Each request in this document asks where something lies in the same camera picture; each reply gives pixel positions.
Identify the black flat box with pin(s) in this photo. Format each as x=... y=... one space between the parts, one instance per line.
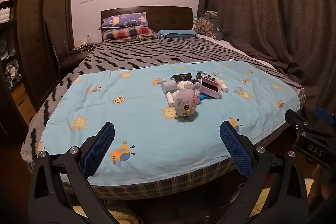
x=181 y=77

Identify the plain blue pillow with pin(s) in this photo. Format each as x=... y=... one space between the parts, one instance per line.
x=177 y=33

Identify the blue plastic wrapper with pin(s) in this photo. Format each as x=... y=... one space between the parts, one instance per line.
x=202 y=96

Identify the white small bottle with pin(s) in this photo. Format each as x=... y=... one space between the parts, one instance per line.
x=218 y=80
x=170 y=99
x=224 y=86

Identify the dark wooden wardrobe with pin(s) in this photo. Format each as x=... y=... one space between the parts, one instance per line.
x=34 y=16

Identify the dark wooden chair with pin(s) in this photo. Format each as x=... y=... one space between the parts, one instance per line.
x=71 y=58

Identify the patterned bag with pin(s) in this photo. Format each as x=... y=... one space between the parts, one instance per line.
x=207 y=24

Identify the grey curtain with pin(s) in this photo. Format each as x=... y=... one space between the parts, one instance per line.
x=262 y=3

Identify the light blue printed sheet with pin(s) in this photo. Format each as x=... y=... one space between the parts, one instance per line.
x=131 y=108

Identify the plaid-sided mattress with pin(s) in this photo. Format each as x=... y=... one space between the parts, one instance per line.
x=170 y=186

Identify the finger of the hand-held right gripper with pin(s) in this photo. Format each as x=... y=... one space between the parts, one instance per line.
x=299 y=121
x=325 y=113

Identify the dark teal box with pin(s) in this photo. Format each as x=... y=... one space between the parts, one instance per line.
x=200 y=74

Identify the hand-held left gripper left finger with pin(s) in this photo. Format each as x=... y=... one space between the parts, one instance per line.
x=98 y=150

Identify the grey zigzag blanket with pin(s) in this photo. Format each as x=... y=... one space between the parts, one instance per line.
x=157 y=53

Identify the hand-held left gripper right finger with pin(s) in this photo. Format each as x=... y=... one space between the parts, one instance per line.
x=236 y=150

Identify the grey plush toy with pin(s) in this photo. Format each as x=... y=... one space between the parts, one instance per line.
x=185 y=106

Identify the white paper roll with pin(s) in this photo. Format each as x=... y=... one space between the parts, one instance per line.
x=168 y=86

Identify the red blue plaid pillow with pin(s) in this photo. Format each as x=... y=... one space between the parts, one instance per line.
x=128 y=33

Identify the purple printed pillow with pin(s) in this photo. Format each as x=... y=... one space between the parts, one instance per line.
x=123 y=20

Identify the person's right hand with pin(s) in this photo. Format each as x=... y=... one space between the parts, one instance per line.
x=321 y=182

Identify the pink box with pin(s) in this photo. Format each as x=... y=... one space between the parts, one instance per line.
x=210 y=87

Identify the bedside clutter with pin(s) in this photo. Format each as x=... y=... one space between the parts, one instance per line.
x=81 y=45

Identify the dark wooden headboard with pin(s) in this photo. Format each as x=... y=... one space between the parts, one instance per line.
x=162 y=14

